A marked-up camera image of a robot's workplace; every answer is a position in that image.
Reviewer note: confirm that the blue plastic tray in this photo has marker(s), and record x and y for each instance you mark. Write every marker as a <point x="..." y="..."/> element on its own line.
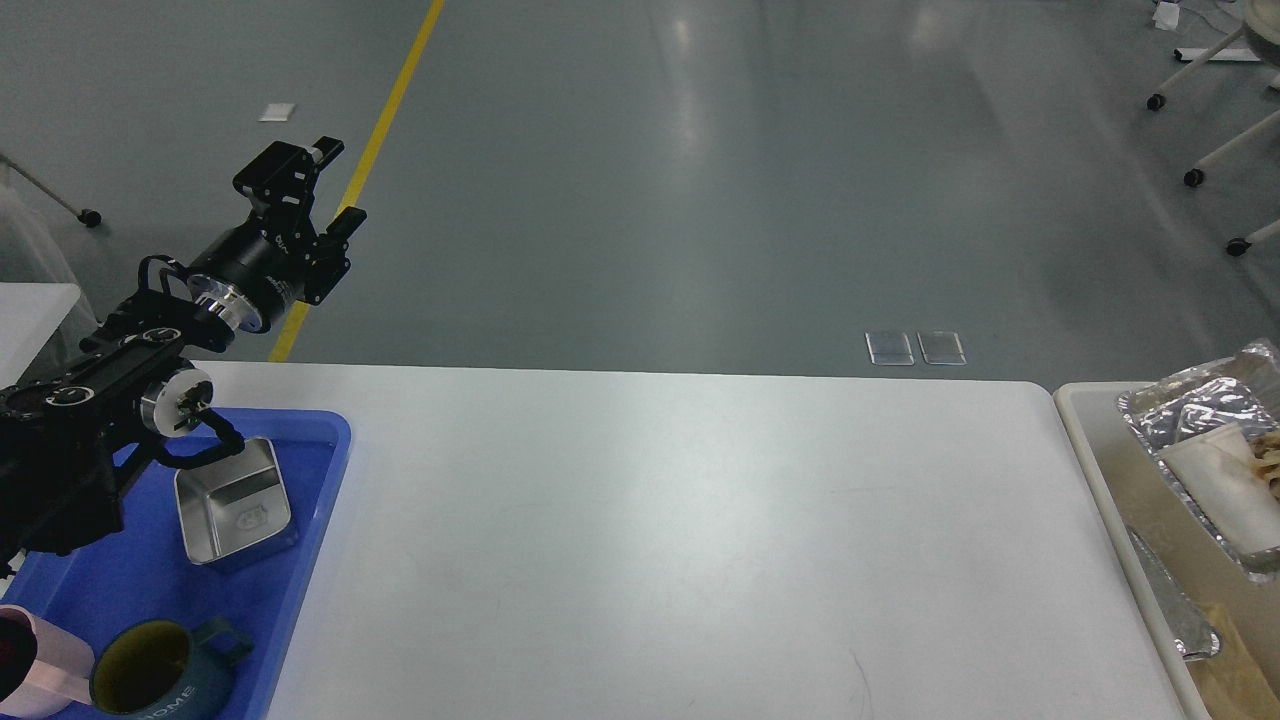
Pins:
<point x="143" y="572"/>

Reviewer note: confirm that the white side table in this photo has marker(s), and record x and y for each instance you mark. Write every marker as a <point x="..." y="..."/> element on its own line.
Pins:
<point x="31" y="313"/>

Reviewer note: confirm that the brown paper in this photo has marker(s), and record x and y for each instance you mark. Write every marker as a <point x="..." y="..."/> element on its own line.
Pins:
<point x="1265" y="464"/>
<point x="1231" y="684"/>

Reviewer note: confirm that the clear floor plate left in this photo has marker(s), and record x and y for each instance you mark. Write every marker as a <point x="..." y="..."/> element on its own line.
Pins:
<point x="887" y="348"/>

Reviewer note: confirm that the brown paper in bin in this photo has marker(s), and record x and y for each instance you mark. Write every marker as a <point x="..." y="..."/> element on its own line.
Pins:
<point x="1231" y="684"/>

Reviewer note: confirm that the dark teal mug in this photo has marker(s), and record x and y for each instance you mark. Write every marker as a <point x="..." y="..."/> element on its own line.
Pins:
<point x="160" y="669"/>

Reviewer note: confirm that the clear floor plate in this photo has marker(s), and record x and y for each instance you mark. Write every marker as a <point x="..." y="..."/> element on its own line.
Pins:
<point x="942" y="348"/>
<point x="887" y="348"/>

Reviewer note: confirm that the clear floor plate right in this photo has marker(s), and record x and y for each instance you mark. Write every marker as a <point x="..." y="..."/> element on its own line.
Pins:
<point x="942" y="348"/>

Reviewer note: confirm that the grey wheeled stand leg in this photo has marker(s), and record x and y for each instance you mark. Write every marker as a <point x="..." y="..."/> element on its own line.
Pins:
<point x="86" y="216"/>

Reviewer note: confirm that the stainless steel rectangular tin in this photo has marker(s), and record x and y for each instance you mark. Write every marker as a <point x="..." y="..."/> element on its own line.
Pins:
<point x="235" y="511"/>

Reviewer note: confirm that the foil piece in bin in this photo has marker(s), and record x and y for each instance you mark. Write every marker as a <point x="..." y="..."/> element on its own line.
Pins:
<point x="1194" y="637"/>

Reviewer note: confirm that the pink mug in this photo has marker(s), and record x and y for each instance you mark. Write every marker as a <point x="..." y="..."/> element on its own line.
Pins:
<point x="45" y="668"/>

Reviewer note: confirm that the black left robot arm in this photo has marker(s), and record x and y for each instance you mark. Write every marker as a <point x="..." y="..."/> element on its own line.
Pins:
<point x="75" y="443"/>

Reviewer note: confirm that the aluminium foil tray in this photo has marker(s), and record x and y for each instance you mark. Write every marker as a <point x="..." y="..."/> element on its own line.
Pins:
<point x="1240" y="389"/>

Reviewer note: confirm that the white plastic bin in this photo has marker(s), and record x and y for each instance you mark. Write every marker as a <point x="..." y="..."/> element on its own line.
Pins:
<point x="1128" y="491"/>

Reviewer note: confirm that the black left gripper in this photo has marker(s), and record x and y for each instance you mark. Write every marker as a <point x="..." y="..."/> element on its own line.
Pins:
<point x="254" y="274"/>

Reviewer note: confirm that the white paper cup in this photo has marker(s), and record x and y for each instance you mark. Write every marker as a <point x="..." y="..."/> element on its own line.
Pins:
<point x="1216" y="468"/>

